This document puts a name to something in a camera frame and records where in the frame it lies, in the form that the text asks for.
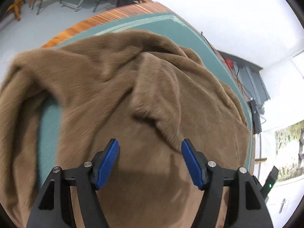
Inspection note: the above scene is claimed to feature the black power strip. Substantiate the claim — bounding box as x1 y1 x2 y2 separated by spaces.
248 98 262 134

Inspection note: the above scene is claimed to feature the brown fleece garment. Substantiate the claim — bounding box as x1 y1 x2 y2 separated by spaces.
1 30 250 227

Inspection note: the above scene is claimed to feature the landscape scroll painting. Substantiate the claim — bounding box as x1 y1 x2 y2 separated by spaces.
275 120 303 182

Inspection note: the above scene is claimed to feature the wooden stick by wall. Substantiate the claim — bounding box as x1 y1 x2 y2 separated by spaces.
255 158 267 164

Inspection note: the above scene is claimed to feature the green table mat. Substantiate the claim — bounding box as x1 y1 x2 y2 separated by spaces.
37 12 253 187

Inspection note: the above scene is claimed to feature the black cable on table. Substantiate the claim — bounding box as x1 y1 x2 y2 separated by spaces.
200 30 262 114

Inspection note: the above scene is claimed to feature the red ball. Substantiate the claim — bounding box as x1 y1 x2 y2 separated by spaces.
224 59 234 69

